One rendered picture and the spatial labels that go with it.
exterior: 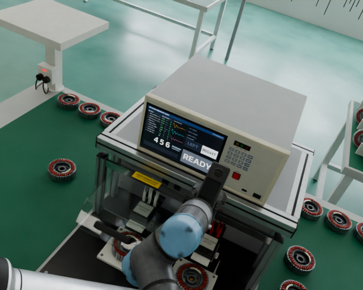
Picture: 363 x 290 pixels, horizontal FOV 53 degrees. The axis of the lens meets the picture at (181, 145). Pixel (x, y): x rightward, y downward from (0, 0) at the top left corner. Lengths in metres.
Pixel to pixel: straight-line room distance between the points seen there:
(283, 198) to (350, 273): 0.56
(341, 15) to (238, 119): 6.30
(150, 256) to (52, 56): 1.45
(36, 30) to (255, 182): 1.08
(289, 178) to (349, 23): 6.17
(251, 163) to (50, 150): 0.98
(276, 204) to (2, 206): 0.98
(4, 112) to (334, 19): 6.22
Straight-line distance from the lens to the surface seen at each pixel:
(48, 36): 1.61
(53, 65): 2.03
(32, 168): 1.63
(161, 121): 1.08
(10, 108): 1.98
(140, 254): 0.76
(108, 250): 1.32
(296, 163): 1.34
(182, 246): 0.69
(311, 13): 7.30
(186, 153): 1.10
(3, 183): 1.58
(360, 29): 7.33
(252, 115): 1.10
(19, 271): 0.56
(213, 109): 1.07
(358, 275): 1.65
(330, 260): 1.63
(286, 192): 1.21
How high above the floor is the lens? 1.87
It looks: 38 degrees down
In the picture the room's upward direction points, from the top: 15 degrees clockwise
